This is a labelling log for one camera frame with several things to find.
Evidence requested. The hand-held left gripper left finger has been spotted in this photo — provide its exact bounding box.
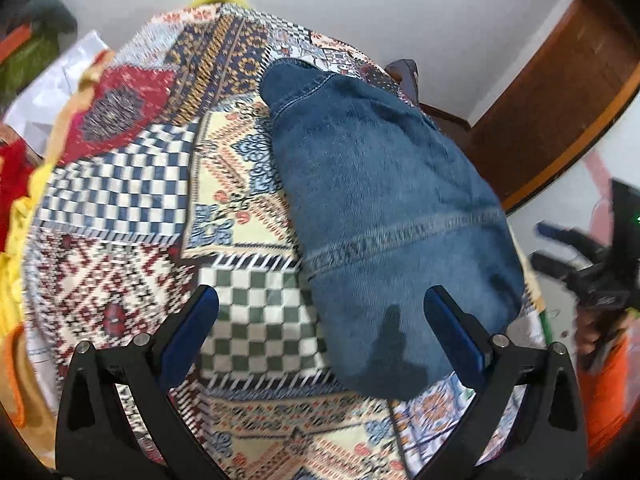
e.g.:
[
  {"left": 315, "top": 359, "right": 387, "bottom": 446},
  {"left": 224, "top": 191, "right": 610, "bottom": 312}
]
[{"left": 55, "top": 285, "right": 232, "bottom": 480}]

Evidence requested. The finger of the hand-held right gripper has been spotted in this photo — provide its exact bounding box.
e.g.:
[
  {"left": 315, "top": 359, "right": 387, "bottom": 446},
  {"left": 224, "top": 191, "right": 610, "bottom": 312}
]
[
  {"left": 534, "top": 220, "right": 603, "bottom": 258},
  {"left": 530, "top": 251, "right": 598, "bottom": 288}
]

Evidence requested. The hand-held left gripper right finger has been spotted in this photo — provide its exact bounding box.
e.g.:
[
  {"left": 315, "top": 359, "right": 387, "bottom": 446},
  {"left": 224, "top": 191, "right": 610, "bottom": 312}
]
[{"left": 409, "top": 285, "right": 589, "bottom": 480}]

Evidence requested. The blue denim jacket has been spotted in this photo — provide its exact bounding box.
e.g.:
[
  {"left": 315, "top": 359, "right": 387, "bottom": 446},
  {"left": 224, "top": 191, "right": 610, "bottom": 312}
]
[{"left": 259, "top": 57, "right": 526, "bottom": 402}]

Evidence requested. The person's right forearm orange sleeve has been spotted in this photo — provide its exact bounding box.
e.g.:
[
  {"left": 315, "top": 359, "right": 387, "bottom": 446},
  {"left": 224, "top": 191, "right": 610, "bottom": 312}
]
[{"left": 582, "top": 317, "right": 640, "bottom": 463}]

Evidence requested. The person's right hand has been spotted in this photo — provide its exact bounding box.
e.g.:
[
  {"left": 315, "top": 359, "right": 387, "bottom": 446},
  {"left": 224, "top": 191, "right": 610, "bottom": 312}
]
[{"left": 574, "top": 306, "right": 628, "bottom": 373}]

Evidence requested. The brown wooden door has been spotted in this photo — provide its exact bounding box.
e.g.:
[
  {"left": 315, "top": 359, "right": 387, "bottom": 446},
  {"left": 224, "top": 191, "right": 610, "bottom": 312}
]
[{"left": 464, "top": 0, "right": 640, "bottom": 212}]

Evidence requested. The patterned patchwork blanket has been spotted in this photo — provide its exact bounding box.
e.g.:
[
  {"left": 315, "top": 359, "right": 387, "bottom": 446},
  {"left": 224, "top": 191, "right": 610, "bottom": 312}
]
[{"left": 20, "top": 2, "right": 553, "bottom": 480}]

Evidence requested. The yellow garment with orange trim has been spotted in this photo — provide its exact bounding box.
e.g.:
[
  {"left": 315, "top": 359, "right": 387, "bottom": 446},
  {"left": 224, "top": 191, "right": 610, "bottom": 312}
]
[{"left": 0, "top": 160, "right": 57, "bottom": 431}]

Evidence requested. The dark blue object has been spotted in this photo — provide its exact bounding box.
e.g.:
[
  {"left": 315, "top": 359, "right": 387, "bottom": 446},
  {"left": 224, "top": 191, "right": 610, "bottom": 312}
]
[{"left": 384, "top": 58, "right": 422, "bottom": 109}]

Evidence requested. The red cloth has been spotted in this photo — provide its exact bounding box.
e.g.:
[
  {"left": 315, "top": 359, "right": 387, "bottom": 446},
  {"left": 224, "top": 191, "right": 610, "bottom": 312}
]
[{"left": 0, "top": 139, "right": 43, "bottom": 253}]

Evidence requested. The white plastic bag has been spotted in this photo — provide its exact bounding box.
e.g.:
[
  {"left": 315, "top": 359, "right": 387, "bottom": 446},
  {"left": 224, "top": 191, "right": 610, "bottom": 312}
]
[{"left": 4, "top": 30, "right": 110, "bottom": 153}]

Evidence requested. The green cloth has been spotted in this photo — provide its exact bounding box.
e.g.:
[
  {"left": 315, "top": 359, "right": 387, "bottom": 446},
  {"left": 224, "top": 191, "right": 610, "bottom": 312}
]
[{"left": 0, "top": 0, "right": 80, "bottom": 108}]

